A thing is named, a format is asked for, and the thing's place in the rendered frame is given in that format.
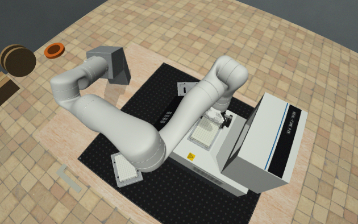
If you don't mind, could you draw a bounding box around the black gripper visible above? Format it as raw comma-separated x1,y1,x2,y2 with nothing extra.
220,110,233,128

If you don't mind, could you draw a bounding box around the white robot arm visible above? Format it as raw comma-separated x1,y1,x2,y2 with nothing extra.
50,55,249,172

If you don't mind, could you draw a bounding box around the white thermal cycler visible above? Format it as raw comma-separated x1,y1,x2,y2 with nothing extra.
167,92,308,198

